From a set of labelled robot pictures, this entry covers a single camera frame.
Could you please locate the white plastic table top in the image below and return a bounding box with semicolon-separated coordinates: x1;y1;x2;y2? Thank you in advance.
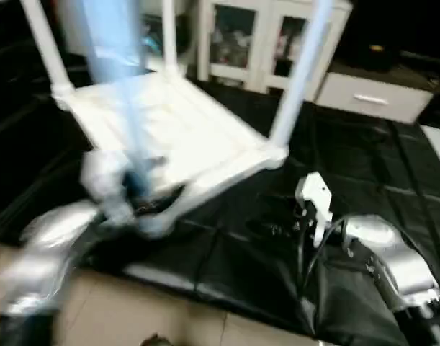
53;71;289;239

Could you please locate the white drawer unit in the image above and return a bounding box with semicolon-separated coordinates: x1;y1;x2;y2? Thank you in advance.
317;72;435;125

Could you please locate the black speaker box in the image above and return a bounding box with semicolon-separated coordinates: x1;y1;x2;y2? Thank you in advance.
349;29;404;71

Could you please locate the white glass door cabinet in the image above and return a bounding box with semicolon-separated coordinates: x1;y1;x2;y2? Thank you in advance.
197;0;354;93

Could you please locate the white flat board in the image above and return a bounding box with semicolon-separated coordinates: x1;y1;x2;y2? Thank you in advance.
421;126;440;174

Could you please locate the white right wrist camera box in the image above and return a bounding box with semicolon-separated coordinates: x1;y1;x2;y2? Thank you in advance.
294;172;334;247

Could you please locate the black table mat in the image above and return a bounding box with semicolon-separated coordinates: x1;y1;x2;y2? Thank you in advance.
0;61;440;340

